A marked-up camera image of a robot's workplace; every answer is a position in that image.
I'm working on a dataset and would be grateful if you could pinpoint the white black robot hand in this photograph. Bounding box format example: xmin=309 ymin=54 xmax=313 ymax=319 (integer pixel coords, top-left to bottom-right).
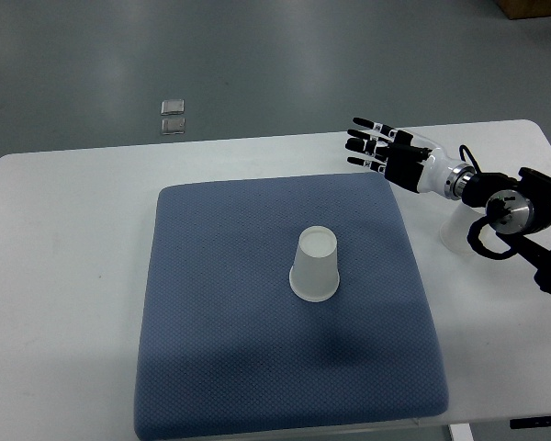
xmin=345 ymin=117 xmax=458 ymax=194

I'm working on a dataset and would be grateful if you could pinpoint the white paper cup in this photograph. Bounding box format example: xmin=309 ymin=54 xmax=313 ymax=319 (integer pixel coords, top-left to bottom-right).
xmin=288 ymin=226 xmax=340 ymax=302
xmin=439 ymin=203 xmax=484 ymax=255

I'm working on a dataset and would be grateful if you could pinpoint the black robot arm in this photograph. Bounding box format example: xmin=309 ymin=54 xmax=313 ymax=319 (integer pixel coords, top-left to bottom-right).
xmin=345 ymin=118 xmax=551 ymax=295

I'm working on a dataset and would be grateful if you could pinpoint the white paper cup on cushion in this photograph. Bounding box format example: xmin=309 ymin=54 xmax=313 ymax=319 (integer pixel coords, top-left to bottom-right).
xmin=288 ymin=226 xmax=340 ymax=302

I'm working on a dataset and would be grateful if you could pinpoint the brown cardboard box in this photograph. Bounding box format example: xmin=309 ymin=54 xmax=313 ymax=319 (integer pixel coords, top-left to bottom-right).
xmin=495 ymin=0 xmax=551 ymax=19

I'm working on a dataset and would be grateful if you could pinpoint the upper metal floor plate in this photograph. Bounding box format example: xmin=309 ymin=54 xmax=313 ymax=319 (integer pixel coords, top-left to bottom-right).
xmin=161 ymin=98 xmax=185 ymax=116

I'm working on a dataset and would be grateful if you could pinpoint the blue square cushion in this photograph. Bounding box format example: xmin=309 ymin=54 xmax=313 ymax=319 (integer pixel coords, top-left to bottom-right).
xmin=134 ymin=172 xmax=448 ymax=440

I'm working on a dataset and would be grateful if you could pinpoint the white table leg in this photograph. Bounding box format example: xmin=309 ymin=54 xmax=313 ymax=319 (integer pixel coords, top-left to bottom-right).
xmin=448 ymin=424 xmax=474 ymax=441

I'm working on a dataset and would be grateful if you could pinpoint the black table control panel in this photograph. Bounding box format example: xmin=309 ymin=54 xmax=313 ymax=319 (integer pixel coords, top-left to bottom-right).
xmin=509 ymin=415 xmax=551 ymax=430

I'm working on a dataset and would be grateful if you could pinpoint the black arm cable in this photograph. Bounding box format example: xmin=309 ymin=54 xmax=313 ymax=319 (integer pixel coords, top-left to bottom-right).
xmin=457 ymin=144 xmax=487 ymax=176

